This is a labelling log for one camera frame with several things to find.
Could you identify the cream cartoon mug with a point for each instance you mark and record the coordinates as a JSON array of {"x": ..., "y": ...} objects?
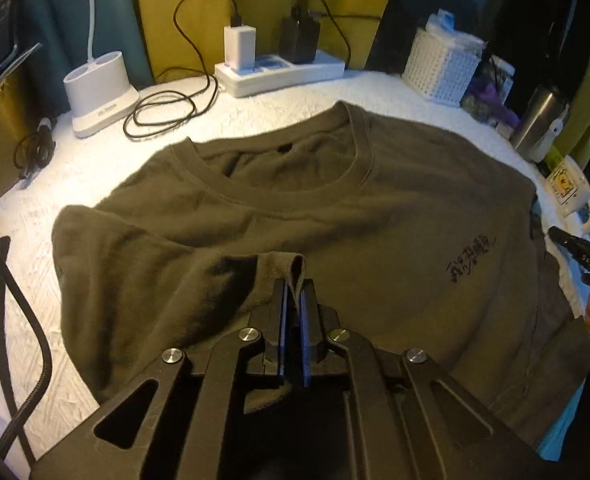
[{"x": 567, "y": 185}]

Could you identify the olive t-shirt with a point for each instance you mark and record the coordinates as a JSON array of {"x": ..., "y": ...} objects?
[{"x": 375, "y": 210}]

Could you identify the teal curtain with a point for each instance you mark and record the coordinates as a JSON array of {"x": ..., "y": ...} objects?
[{"x": 50, "y": 20}]

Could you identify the white desk lamp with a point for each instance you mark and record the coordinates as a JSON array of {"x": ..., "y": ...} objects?
[{"x": 100, "y": 95}]

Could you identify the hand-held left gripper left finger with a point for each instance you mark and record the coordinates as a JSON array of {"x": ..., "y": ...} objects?
[{"x": 282, "y": 320}]

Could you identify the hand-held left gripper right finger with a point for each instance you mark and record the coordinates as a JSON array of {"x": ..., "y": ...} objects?
[{"x": 305, "y": 330}]

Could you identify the black power adapter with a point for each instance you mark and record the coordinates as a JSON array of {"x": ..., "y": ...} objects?
[{"x": 297, "y": 37}]

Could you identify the steel tumbler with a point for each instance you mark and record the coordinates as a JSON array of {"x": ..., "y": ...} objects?
[{"x": 537, "y": 120}]

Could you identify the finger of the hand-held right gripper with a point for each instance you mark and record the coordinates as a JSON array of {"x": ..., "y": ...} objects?
[{"x": 575, "y": 250}]

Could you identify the yellow curtain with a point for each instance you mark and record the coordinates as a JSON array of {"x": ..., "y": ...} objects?
[{"x": 200, "y": 25}]

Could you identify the black coiled earphones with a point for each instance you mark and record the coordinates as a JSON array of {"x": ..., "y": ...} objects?
[{"x": 25, "y": 152}]

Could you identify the grey fuzzy ball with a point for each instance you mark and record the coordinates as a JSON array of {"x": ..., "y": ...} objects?
[{"x": 475, "y": 107}]

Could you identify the white charger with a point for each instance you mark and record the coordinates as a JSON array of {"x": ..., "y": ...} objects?
[{"x": 240, "y": 45}]

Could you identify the white blue paper packets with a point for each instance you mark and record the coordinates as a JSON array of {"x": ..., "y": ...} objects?
[{"x": 450, "y": 25}]

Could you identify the white power strip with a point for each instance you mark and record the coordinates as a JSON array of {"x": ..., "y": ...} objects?
[{"x": 275, "y": 77}]

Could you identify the white plastic basket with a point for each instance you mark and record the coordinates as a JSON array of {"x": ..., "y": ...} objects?
[{"x": 440, "y": 67}]

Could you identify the purple cloth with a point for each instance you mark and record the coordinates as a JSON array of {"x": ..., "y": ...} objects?
[{"x": 490, "y": 97}]

